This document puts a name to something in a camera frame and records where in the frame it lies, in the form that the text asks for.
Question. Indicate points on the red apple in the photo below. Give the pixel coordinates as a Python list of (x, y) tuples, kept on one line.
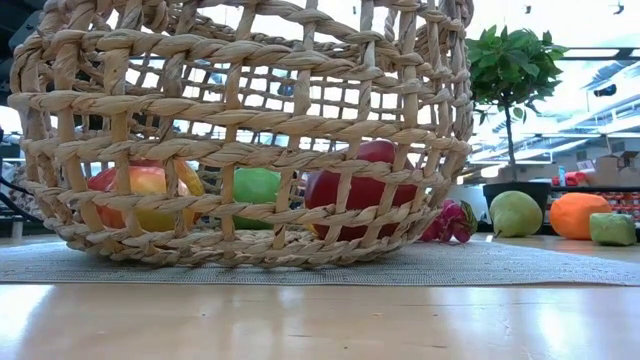
[(367, 192)]

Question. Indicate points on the green pear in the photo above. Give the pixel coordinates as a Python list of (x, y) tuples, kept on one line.
[(515, 215)]

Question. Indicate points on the grey woven placemat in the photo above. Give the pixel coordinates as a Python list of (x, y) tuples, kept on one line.
[(450, 267)]

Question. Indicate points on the green potted plant black pot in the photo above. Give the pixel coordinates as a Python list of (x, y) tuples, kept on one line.
[(510, 70)]

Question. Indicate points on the orange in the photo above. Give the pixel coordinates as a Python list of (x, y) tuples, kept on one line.
[(575, 215)]

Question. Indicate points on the purple grape bunch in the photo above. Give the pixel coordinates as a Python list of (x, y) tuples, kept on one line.
[(450, 222)]

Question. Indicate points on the white container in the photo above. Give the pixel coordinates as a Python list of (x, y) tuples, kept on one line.
[(472, 200)]

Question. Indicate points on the green cucumber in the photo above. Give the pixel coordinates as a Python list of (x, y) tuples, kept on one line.
[(612, 229)]

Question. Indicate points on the red orange mango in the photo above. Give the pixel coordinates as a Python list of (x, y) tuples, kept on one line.
[(145, 182)]

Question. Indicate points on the green apple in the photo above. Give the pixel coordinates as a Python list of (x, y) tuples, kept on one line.
[(257, 187)]

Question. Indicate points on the small red container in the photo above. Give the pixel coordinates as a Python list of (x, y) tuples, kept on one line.
[(572, 177)]

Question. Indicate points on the cardboard box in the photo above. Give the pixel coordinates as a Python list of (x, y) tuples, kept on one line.
[(617, 167)]

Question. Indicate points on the red storage bins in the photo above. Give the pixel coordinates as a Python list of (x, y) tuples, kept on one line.
[(625, 202)]

